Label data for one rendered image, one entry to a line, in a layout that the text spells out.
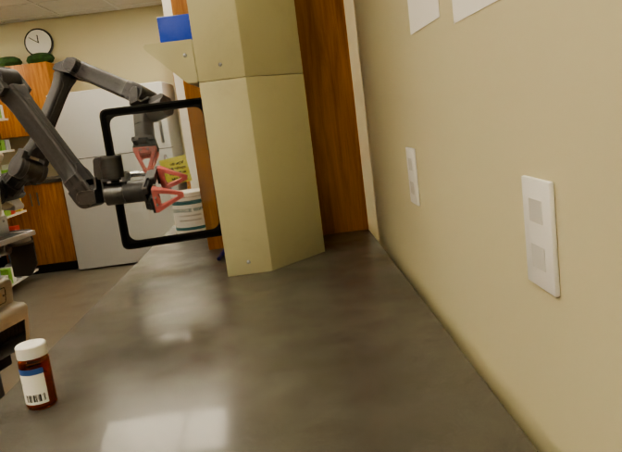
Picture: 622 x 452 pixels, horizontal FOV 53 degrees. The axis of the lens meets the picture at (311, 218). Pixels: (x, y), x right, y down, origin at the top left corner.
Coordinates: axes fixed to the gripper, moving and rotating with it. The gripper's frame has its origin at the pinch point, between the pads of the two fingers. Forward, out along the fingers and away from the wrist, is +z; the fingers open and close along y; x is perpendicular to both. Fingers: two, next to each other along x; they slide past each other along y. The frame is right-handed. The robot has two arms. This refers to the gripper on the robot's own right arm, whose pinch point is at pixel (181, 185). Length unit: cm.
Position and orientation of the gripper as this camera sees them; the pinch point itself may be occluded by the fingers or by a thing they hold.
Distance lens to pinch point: 165.8
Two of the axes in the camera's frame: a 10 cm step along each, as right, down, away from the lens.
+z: 9.9, -1.2, 0.2
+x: 0.9, 8.5, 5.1
